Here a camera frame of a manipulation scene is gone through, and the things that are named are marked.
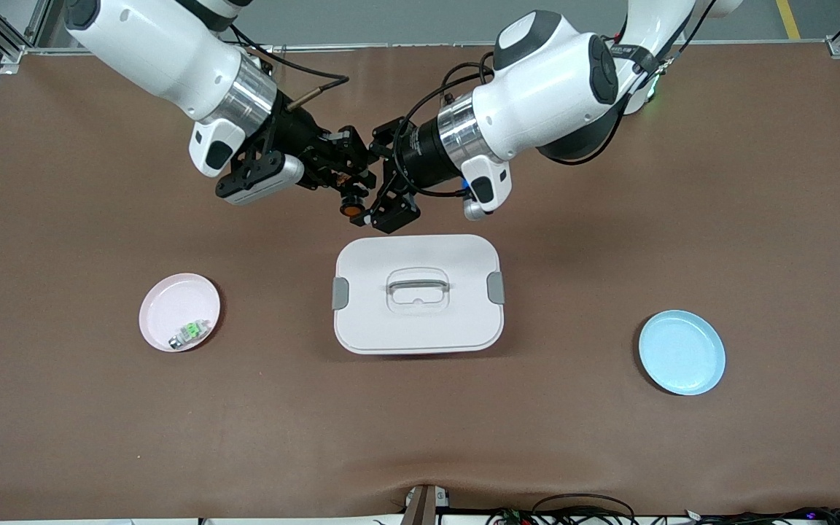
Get orange and black switch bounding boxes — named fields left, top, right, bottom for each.
left=339, top=186, right=367, bottom=220

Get brown table mat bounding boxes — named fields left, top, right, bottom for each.
left=0, top=44, right=840, bottom=522

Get white lidded box grey latches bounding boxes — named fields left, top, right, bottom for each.
left=332, top=234, right=506, bottom=356

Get black looped cable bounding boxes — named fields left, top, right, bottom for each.
left=532, top=493, right=637, bottom=525

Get green and grey switch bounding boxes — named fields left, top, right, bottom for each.
left=168, top=319, right=212, bottom=350

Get pink round plate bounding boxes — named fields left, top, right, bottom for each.
left=139, top=273, right=222, bottom=353

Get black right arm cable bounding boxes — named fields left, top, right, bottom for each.
left=229, top=24, right=350, bottom=112

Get grey camera stand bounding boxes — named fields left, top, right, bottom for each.
left=400, top=483, right=452, bottom=525

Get bundle of thin cables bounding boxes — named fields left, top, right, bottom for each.
left=486, top=506, right=840, bottom=525

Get light blue round plate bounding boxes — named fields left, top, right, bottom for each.
left=639, top=310, right=726, bottom=397

